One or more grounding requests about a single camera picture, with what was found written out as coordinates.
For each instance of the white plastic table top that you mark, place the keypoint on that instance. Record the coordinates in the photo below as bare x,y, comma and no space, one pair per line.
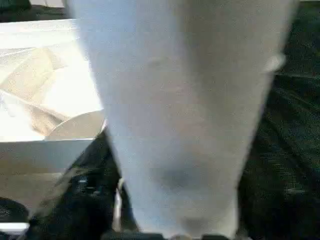
37,87

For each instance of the white plastic table leg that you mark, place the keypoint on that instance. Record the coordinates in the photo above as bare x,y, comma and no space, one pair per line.
175,100

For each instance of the black mat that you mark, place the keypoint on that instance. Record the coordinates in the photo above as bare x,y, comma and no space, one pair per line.
295,100

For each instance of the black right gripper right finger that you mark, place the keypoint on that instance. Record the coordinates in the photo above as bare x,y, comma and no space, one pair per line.
280,212

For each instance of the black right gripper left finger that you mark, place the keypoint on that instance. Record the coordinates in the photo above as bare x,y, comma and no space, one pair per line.
82,200

